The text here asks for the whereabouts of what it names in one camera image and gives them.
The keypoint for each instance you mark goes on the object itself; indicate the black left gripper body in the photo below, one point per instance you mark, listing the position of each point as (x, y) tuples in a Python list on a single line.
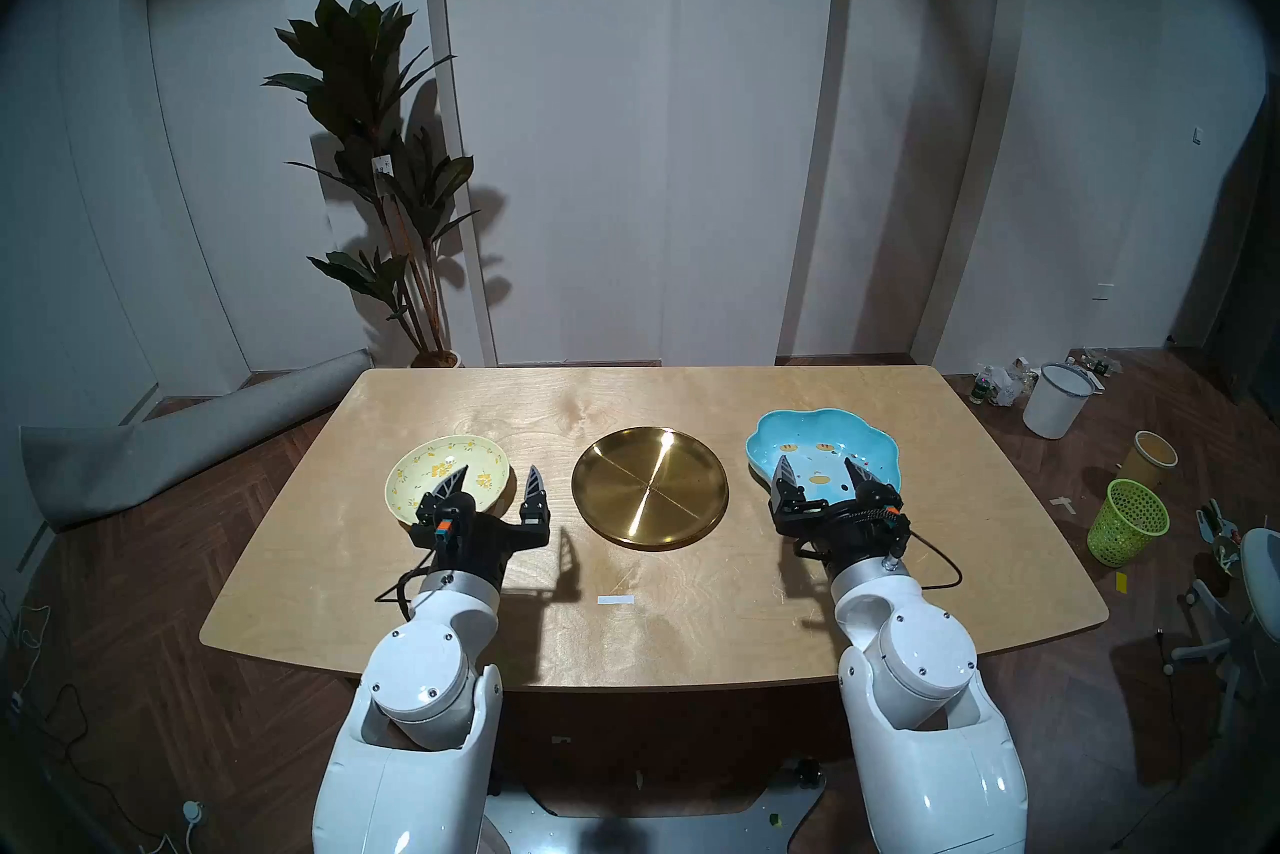
[(480, 542)]

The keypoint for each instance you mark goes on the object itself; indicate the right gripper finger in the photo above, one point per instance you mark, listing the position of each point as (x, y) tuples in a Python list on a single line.
[(868, 487), (786, 487)]

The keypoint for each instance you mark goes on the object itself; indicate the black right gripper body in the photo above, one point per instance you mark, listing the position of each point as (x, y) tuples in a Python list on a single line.
[(850, 532)]

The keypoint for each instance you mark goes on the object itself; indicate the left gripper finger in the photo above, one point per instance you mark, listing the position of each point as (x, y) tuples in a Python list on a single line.
[(445, 492), (535, 497)]

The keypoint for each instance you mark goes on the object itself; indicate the yellow floral plate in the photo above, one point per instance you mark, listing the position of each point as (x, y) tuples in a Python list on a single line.
[(480, 462)]

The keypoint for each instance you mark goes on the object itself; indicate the blue flower-shaped plate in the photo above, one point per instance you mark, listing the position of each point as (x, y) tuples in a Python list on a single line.
[(820, 437)]

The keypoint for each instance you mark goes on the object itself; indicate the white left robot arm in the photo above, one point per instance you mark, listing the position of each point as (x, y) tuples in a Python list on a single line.
[(420, 682)]

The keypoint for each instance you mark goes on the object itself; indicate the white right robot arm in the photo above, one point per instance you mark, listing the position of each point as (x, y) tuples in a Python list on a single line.
[(920, 662)]

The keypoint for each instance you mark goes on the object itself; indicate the gold metal plate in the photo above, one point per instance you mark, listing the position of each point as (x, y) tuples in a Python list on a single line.
[(650, 487)]

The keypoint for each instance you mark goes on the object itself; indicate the brown plant pot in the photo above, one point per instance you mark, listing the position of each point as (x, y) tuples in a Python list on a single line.
[(435, 359)]

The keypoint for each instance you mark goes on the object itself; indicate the light wooden table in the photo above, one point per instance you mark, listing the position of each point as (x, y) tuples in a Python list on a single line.
[(700, 622)]

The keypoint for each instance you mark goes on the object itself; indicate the pile of small bottles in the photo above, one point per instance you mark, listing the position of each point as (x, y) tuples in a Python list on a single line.
[(1000, 384)]

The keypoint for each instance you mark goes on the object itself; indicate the white bucket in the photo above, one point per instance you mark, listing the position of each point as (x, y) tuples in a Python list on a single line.
[(1055, 407)]

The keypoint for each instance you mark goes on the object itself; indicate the green mesh basket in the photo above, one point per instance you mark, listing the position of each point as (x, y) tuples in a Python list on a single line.
[(1125, 527)]

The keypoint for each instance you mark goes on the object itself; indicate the yellow paper cup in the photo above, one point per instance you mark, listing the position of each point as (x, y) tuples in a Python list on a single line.
[(1145, 462)]

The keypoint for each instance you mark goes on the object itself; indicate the rolled grey mat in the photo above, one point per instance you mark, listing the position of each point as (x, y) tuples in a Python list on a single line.
[(150, 452)]

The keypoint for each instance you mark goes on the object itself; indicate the white office chair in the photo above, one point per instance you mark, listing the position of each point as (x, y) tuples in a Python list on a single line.
[(1262, 572)]

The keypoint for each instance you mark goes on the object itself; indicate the tall green houseplant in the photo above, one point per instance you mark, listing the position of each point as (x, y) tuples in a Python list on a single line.
[(350, 62)]

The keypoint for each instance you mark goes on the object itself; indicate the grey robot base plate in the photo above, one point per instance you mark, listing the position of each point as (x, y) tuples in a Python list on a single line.
[(640, 832)]

